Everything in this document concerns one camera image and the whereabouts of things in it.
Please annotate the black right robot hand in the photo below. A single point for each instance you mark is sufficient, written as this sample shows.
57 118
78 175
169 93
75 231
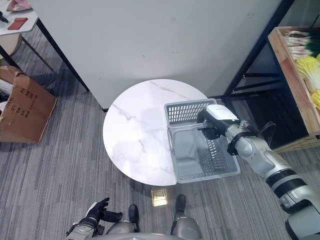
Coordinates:
220 113

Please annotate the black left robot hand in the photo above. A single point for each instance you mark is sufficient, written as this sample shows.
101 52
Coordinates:
100 212

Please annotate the grey plastic shopping basket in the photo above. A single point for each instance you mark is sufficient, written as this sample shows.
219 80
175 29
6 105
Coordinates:
190 160

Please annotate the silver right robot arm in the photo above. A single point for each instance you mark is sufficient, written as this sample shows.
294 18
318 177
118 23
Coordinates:
265 157

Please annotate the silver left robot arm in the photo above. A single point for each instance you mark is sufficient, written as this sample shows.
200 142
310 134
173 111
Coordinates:
83 226

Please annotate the silver left robot leg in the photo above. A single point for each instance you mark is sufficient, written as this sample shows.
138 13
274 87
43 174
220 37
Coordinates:
125 226

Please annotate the silver robot leg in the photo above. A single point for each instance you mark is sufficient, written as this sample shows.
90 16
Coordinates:
185 222
125 226

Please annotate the silver robot torso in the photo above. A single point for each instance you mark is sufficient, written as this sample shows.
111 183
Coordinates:
142 236

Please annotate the brass floor socket plate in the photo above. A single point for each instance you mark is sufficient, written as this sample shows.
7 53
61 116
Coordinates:
160 197

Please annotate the wooden vegetable crate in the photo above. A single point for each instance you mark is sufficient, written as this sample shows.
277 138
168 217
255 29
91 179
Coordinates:
292 82

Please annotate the round white marble table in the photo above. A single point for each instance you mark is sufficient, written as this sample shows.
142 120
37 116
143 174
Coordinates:
140 130

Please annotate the silver right robot leg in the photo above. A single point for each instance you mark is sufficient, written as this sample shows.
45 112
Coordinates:
185 222

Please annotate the yellow napa cabbage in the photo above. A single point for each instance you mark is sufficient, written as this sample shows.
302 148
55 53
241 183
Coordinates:
316 98
310 68

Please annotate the white partition panel black-framed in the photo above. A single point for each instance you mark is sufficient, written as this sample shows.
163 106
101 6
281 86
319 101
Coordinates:
150 40

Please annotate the bunch of green onions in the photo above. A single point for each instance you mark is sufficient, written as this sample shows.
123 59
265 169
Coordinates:
301 45

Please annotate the brown cardboard box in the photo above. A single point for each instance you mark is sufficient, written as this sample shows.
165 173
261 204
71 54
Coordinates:
27 110

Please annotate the beige round stool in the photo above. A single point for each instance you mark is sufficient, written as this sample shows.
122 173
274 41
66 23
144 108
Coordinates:
11 43

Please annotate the red flat wallet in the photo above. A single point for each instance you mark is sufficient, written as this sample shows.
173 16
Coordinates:
17 23

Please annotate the white table with black legs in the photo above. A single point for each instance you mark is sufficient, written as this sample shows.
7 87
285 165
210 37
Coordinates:
27 15

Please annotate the small black tool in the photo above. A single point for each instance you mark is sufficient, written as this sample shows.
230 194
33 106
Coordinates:
3 17

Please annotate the dark red flat object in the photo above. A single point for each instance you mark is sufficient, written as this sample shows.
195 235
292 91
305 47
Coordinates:
18 5

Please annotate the black metal shelf frame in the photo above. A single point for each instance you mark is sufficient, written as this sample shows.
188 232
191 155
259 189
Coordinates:
252 75

